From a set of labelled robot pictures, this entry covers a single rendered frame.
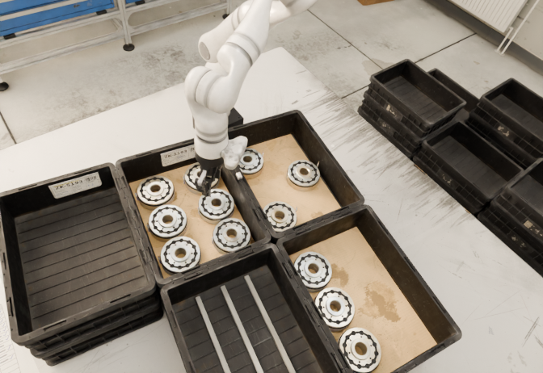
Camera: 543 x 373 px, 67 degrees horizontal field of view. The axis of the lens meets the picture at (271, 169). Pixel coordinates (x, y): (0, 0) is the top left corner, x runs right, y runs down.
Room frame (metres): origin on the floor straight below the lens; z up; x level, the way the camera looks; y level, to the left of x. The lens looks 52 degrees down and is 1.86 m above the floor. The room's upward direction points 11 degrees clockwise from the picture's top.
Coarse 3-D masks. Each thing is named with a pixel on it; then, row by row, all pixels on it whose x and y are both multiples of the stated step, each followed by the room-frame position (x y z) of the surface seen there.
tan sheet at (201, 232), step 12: (180, 168) 0.74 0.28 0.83; (180, 180) 0.70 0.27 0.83; (156, 192) 0.64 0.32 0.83; (180, 192) 0.65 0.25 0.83; (228, 192) 0.69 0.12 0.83; (180, 204) 0.61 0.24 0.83; (192, 204) 0.62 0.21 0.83; (144, 216) 0.55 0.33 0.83; (192, 216) 0.58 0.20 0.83; (240, 216) 0.61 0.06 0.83; (192, 228) 0.54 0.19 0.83; (204, 228) 0.55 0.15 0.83; (156, 240) 0.49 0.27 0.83; (204, 240) 0.52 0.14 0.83; (252, 240) 0.54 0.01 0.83; (156, 252) 0.45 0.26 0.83; (204, 252) 0.48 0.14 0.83; (216, 252) 0.49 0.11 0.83; (168, 276) 0.39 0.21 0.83
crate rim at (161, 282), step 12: (180, 144) 0.75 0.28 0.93; (132, 156) 0.68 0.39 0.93; (144, 156) 0.69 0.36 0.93; (120, 168) 0.63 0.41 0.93; (120, 180) 0.59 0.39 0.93; (240, 180) 0.67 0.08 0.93; (132, 204) 0.53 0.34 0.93; (252, 204) 0.59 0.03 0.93; (264, 228) 0.53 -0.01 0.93; (144, 240) 0.43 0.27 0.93; (264, 240) 0.50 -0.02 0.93; (240, 252) 0.45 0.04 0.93; (156, 264) 0.38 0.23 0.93; (204, 264) 0.40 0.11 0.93; (156, 276) 0.35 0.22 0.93; (180, 276) 0.36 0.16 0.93
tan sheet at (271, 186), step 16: (272, 144) 0.91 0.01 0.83; (288, 144) 0.93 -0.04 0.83; (272, 160) 0.84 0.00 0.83; (288, 160) 0.86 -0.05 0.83; (272, 176) 0.78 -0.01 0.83; (256, 192) 0.70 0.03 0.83; (272, 192) 0.72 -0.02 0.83; (288, 192) 0.73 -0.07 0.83; (304, 192) 0.74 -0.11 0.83; (320, 192) 0.75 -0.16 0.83; (304, 208) 0.68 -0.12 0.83; (320, 208) 0.69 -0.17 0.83; (336, 208) 0.70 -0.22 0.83
